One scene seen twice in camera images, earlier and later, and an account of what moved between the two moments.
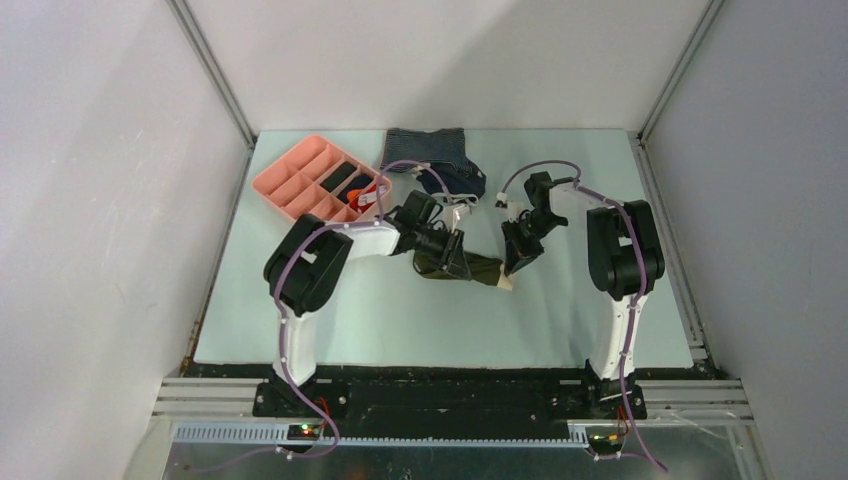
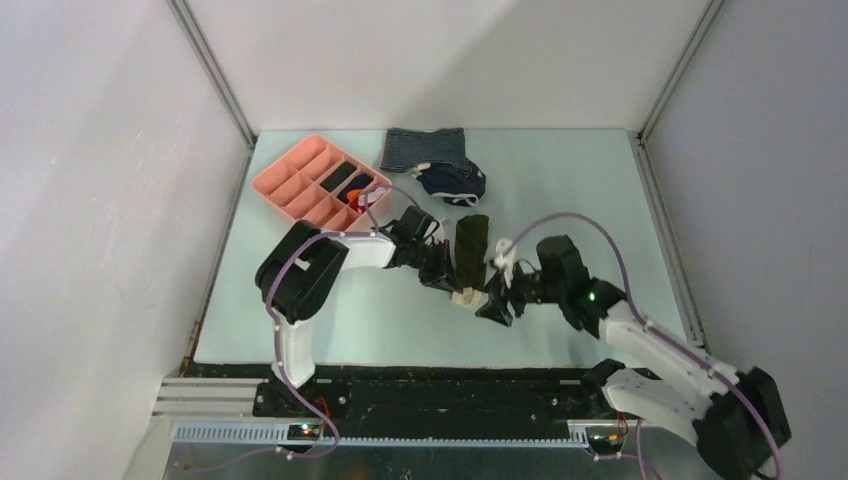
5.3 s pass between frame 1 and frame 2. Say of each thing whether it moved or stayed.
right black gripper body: moved
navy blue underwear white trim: stayed
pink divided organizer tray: stayed
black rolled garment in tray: stayed
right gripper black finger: moved
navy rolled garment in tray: stayed
